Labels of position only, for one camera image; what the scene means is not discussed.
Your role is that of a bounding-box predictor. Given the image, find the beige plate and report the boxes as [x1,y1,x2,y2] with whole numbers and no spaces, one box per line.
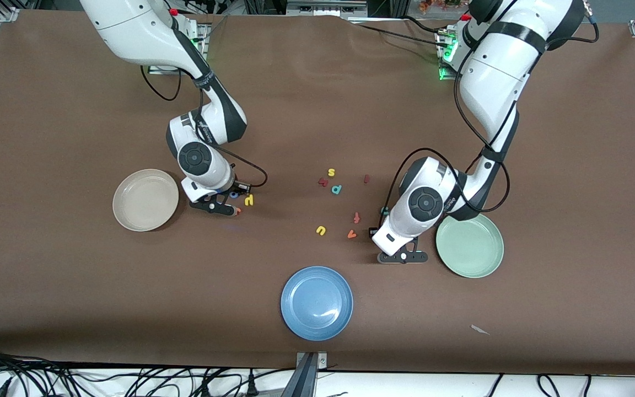
[112,169,180,232]

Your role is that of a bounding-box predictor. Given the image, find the pale green plate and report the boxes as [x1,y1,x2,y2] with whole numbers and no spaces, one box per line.
[435,212,505,279]

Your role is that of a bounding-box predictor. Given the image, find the blue plate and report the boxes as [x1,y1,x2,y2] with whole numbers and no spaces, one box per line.
[280,266,354,342]

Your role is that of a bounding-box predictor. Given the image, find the brown table cover sheet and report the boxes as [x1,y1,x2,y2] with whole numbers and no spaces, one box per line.
[0,8,635,375]

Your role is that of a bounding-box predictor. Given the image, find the orange artificial leaves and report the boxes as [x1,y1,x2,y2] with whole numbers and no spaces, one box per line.
[419,0,461,13]

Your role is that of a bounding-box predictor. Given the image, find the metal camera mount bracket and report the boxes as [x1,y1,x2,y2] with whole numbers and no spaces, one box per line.
[282,352,329,397]

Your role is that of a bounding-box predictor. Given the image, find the black table cable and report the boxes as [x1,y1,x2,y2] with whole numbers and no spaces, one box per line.
[351,17,450,47]

